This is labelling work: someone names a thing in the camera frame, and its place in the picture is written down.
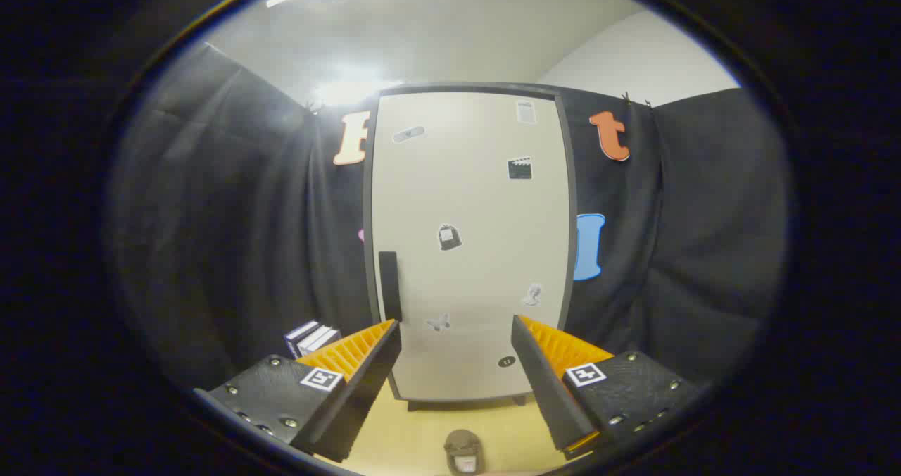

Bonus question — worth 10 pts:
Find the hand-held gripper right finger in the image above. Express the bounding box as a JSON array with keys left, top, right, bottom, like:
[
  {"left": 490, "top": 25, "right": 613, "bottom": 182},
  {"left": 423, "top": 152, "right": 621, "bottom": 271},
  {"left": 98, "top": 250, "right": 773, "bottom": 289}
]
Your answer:
[{"left": 511, "top": 314, "right": 706, "bottom": 461}]

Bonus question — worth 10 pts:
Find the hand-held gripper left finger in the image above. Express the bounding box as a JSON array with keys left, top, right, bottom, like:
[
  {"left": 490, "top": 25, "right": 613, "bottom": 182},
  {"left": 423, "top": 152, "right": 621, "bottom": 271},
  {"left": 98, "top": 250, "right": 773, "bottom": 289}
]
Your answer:
[{"left": 194, "top": 319, "right": 403, "bottom": 463}]

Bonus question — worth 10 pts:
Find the black door handle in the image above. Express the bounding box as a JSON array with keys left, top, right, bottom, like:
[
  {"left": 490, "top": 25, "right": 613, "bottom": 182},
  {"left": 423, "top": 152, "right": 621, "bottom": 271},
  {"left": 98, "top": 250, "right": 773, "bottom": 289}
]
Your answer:
[{"left": 378, "top": 251, "right": 404, "bottom": 324}]

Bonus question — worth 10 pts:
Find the brown fuzzy shoe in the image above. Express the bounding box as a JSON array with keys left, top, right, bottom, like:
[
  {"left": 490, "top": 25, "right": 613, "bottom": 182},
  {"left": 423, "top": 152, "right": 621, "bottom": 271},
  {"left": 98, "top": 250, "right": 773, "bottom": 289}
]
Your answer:
[{"left": 443, "top": 429, "right": 484, "bottom": 476}]

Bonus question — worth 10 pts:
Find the grey shoe cabinet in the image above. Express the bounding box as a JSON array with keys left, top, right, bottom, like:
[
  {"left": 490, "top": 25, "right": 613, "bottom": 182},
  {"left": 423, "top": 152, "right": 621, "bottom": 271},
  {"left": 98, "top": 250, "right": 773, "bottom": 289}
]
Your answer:
[{"left": 362, "top": 81, "right": 580, "bottom": 411}]

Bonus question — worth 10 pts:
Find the stack of white books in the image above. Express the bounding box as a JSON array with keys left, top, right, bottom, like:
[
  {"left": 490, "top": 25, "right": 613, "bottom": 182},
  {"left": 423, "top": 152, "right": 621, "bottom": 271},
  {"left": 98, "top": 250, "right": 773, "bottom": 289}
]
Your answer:
[{"left": 284, "top": 320, "right": 344, "bottom": 360}]

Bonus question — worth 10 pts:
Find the black backdrop cloth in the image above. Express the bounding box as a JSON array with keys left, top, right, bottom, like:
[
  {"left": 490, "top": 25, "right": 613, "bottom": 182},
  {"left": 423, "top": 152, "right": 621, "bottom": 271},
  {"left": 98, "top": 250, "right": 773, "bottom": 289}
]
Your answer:
[{"left": 106, "top": 39, "right": 790, "bottom": 396}]

